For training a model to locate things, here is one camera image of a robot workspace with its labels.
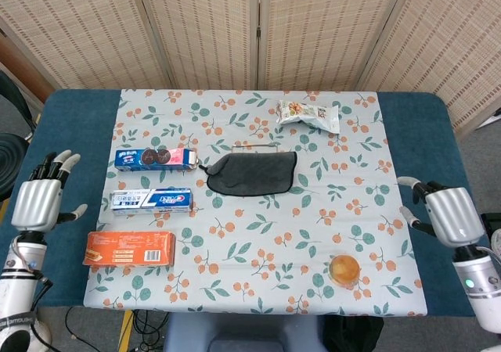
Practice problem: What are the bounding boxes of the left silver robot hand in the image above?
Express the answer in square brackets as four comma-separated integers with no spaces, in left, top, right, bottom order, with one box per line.
[10,149,88,234]

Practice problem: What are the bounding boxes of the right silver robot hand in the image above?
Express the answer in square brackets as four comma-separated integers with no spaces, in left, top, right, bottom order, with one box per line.
[396,175,486,249]

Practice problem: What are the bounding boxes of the blue cloth with grey back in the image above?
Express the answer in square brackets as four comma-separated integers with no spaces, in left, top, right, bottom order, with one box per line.
[198,151,298,195]

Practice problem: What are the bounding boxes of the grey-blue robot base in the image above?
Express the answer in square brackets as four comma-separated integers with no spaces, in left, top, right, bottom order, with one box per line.
[162,313,326,352]

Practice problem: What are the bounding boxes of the black floor box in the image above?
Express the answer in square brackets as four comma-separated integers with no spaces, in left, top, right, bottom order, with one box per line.
[480,212,501,235]

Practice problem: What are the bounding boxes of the black chair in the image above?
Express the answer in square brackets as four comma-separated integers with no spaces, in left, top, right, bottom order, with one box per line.
[0,70,37,203]

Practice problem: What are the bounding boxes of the teal table cover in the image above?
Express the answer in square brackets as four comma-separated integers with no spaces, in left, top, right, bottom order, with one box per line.
[0,88,495,318]

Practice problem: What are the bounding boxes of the orange cardboard box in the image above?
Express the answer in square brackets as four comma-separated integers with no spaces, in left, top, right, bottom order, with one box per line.
[82,231,177,268]

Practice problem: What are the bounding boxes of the white blue toothpaste box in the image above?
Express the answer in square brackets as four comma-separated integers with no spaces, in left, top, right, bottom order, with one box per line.
[110,188,194,217]

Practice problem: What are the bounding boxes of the blue pink cookie box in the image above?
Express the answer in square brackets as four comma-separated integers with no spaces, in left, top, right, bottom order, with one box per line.
[114,147,200,172]

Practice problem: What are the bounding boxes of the brown wooden board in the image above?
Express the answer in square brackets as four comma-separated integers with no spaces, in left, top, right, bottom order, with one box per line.
[0,34,54,109]

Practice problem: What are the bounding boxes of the black bag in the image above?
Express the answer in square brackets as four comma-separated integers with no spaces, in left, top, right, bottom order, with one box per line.
[323,315,385,352]

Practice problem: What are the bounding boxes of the white green snack bag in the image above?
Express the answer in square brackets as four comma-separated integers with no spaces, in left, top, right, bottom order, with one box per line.
[276,99,341,135]

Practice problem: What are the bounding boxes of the floral tablecloth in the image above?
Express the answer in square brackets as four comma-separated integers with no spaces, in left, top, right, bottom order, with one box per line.
[82,88,428,316]

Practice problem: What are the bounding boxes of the woven folding screen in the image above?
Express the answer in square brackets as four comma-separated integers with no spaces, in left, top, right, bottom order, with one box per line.
[0,0,501,136]

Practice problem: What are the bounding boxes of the black floor cables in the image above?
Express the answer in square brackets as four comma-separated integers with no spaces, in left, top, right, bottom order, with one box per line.
[50,307,171,352]

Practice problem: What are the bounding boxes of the metal wire rack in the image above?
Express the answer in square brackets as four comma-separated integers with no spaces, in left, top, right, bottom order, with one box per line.
[231,142,281,153]

